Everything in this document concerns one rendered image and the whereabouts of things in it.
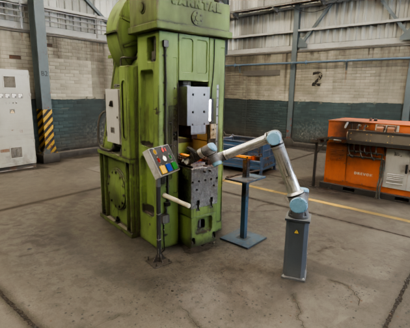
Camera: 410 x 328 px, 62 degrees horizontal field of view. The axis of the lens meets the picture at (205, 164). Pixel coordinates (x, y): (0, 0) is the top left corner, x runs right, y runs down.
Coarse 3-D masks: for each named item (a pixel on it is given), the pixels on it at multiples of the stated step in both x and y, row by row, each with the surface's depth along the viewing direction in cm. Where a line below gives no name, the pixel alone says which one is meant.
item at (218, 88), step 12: (216, 48) 379; (216, 60) 382; (216, 72) 385; (192, 84) 404; (204, 84) 387; (216, 84) 388; (216, 96) 391; (216, 108) 394; (216, 120) 397; (216, 132) 400; (192, 144) 418; (204, 144) 400; (216, 144) 404; (216, 216) 425; (216, 228) 428
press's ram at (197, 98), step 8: (184, 88) 350; (192, 88) 351; (200, 88) 357; (208, 88) 364; (184, 96) 352; (192, 96) 352; (200, 96) 359; (208, 96) 366; (184, 104) 354; (192, 104) 354; (200, 104) 361; (208, 104) 368; (184, 112) 355; (192, 112) 356; (200, 112) 363; (208, 112) 370; (184, 120) 357; (192, 120) 358; (200, 120) 365; (208, 120) 372
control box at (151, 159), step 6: (168, 144) 340; (150, 150) 312; (156, 150) 320; (162, 150) 327; (168, 150) 336; (144, 156) 314; (150, 156) 311; (156, 156) 316; (162, 156) 324; (168, 156) 332; (150, 162) 312; (156, 162) 312; (162, 162) 320; (168, 162) 327; (150, 168) 313; (156, 168) 310; (156, 174) 312; (162, 174) 312; (168, 174) 331
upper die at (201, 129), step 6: (180, 126) 372; (186, 126) 364; (192, 126) 359; (198, 126) 364; (204, 126) 370; (180, 132) 374; (186, 132) 365; (192, 132) 360; (198, 132) 366; (204, 132) 371
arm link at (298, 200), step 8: (272, 136) 288; (280, 136) 288; (272, 144) 288; (280, 144) 289; (280, 152) 289; (280, 160) 290; (288, 160) 291; (280, 168) 293; (288, 168) 290; (288, 176) 291; (288, 184) 293; (296, 184) 292; (288, 192) 296; (296, 192) 291; (304, 192) 294; (296, 200) 289; (304, 200) 287; (296, 208) 291; (304, 208) 289
